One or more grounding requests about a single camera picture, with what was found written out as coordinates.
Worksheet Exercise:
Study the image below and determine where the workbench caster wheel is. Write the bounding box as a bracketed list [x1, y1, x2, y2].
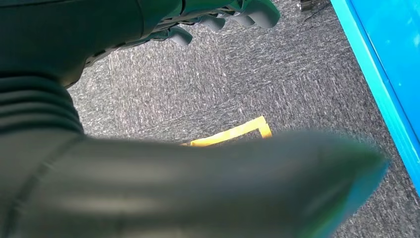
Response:
[297, 0, 330, 14]

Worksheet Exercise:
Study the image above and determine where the low blue steel workbench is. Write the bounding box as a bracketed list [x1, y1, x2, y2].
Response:
[329, 0, 420, 198]

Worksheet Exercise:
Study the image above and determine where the yellow floor tape outline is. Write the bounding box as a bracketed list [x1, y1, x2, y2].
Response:
[180, 116, 273, 147]

